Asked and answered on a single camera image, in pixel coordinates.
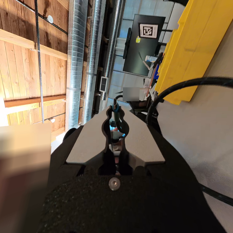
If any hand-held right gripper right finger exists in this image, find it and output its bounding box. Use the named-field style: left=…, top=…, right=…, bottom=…
left=116, top=106, right=166, bottom=175

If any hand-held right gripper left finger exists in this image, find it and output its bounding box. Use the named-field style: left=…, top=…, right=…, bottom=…
left=66, top=106, right=117, bottom=175

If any braided black hdmi cable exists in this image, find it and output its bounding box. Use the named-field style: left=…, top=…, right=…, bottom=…
left=109, top=95, right=130, bottom=144

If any black cable with silver plug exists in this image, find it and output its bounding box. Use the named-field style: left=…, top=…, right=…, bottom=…
left=145, top=77, right=233, bottom=207

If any yellow bin with black divider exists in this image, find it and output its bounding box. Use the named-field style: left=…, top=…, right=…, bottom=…
left=157, top=0, right=230, bottom=105

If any black monitor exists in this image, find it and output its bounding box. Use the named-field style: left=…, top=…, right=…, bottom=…
left=122, top=14, right=166, bottom=77

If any black video bar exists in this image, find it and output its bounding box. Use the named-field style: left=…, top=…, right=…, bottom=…
left=123, top=27, right=132, bottom=59

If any metal ceiling conduit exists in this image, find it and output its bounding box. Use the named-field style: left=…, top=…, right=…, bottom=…
left=35, top=0, right=44, bottom=124

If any smooth silver ceiling pipe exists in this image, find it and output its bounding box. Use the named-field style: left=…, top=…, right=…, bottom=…
left=103, top=0, right=126, bottom=100

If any printed tag sheet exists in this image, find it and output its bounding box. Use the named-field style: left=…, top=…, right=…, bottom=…
left=139, top=22, right=159, bottom=39

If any white duct vent grille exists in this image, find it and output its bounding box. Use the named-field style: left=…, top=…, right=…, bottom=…
left=99, top=76, right=108, bottom=92

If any silver spiral air duct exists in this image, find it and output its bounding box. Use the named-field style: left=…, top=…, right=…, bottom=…
left=65, top=0, right=88, bottom=132
left=82, top=0, right=103, bottom=125

